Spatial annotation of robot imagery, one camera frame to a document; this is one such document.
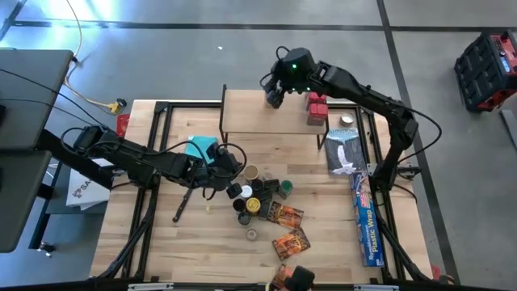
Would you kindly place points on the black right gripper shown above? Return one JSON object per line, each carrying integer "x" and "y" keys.
{"x": 274, "y": 81}

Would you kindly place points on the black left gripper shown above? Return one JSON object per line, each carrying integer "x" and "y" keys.
{"x": 214, "y": 169}

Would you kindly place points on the dark green spice tin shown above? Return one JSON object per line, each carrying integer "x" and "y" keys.
{"x": 275, "y": 99}
{"x": 271, "y": 184}
{"x": 264, "y": 196}
{"x": 265, "y": 210}

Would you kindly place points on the beige lid spice jar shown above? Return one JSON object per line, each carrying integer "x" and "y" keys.
{"x": 251, "y": 172}

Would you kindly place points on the white lid spice jar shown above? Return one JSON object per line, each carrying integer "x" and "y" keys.
{"x": 246, "y": 191}

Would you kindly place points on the red spice tin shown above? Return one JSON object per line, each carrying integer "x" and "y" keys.
{"x": 318, "y": 113}
{"x": 317, "y": 99}

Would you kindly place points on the yellow lid spice jar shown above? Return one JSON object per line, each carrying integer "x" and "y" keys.
{"x": 253, "y": 205}

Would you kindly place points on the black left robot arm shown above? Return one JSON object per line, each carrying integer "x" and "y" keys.
{"x": 137, "y": 157}

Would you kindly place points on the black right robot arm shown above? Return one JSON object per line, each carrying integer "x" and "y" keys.
{"x": 363, "y": 95}

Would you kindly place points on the teal cloth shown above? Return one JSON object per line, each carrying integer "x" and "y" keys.
{"x": 198, "y": 145}

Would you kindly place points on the black kitchen knife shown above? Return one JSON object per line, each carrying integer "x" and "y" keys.
{"x": 182, "y": 206}

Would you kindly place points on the cork lid saffron jar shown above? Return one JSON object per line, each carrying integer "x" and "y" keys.
{"x": 267, "y": 176}
{"x": 251, "y": 234}

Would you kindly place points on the black lid green herb jar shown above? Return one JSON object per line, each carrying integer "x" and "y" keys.
{"x": 244, "y": 218}

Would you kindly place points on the small silver tin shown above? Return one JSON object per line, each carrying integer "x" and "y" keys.
{"x": 347, "y": 120}

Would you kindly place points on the red clamp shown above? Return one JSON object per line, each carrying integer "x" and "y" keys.
{"x": 123, "y": 126}
{"x": 435, "y": 272}

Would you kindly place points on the black plug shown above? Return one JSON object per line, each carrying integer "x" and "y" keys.
{"x": 121, "y": 102}

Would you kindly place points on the yellow plug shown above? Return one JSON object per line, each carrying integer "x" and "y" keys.
{"x": 114, "y": 108}

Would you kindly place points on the blue plastic wrap box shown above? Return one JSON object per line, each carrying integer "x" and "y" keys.
{"x": 369, "y": 234}

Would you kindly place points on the black desk base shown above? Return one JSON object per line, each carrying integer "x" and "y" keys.
{"x": 52, "y": 141}

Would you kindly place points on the desk caster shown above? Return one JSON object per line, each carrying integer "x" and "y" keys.
{"x": 47, "y": 248}

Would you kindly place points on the grey desk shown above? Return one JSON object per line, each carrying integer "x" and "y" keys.
{"x": 20, "y": 202}
{"x": 24, "y": 121}

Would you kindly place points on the red and black tool crate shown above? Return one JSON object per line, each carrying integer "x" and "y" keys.
{"x": 480, "y": 72}

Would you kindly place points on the wooden shelf with black frame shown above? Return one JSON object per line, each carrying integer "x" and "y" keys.
{"x": 250, "y": 113}

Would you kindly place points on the black aluminium table frame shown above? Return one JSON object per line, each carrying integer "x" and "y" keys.
{"x": 194, "y": 105}

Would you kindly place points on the silver bracket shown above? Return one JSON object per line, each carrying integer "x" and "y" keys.
{"x": 375, "y": 288}
{"x": 149, "y": 287}

